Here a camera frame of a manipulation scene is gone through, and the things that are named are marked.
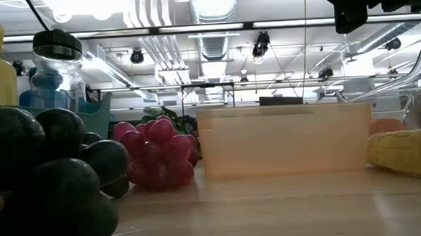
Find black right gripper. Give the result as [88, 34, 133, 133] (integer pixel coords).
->
[315, 0, 391, 37]

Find teal plastic bin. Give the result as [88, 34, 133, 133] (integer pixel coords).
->
[0, 92, 115, 147]

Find clear bottle black lid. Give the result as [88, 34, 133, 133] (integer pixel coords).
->
[27, 27, 88, 114]

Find blue squeeze bottle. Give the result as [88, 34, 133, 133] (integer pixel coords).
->
[17, 65, 74, 113]

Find black ceiling fixture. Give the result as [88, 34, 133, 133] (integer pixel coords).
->
[318, 66, 334, 81]
[12, 59, 25, 77]
[251, 30, 272, 58]
[130, 48, 145, 64]
[385, 38, 402, 51]

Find black crossbar with light strips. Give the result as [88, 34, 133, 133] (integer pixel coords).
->
[2, 12, 421, 44]

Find black rectangular box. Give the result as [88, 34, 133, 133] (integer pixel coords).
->
[259, 94, 303, 108]

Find round orange toy fruit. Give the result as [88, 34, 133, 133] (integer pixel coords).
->
[368, 117, 409, 138]

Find orange translucent plastic bin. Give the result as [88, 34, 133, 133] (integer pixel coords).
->
[195, 100, 376, 180]

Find yellow toy banana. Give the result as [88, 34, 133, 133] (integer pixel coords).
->
[365, 127, 421, 183]

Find artificial striped green plant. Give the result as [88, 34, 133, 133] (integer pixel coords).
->
[139, 103, 200, 138]

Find red toy grape bunch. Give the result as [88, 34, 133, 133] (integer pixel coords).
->
[112, 113, 202, 194]

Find black toy grape bunch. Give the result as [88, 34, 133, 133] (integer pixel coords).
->
[0, 100, 133, 236]

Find silver ventilation duct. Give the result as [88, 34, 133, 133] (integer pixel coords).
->
[189, 0, 244, 98]

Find thin black cable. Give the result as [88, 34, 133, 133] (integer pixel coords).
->
[23, 0, 50, 33]

